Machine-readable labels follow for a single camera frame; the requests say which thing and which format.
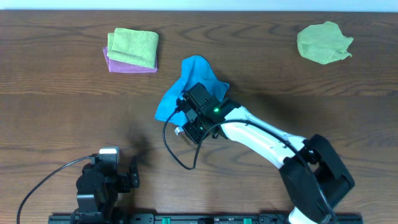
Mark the blue microfiber cloth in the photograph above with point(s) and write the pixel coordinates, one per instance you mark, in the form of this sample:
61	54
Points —
195	69

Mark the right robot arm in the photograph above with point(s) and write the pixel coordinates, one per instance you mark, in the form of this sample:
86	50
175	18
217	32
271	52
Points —
313	173

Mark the crumpled yellow-green cloth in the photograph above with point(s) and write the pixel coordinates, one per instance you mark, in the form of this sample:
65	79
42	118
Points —
323	43

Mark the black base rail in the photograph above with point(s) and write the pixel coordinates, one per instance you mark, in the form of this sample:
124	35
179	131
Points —
148	218

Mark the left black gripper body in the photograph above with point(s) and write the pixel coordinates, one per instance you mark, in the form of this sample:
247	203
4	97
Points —
125	181

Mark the folded green cloth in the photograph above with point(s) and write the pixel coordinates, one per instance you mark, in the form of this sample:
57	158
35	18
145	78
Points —
136	47

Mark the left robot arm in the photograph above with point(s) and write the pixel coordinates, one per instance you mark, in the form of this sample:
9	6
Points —
98	188

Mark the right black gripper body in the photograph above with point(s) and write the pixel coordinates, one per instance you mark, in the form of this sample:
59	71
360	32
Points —
194	130

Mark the folded purple cloth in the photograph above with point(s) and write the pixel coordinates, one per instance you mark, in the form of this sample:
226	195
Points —
121	67

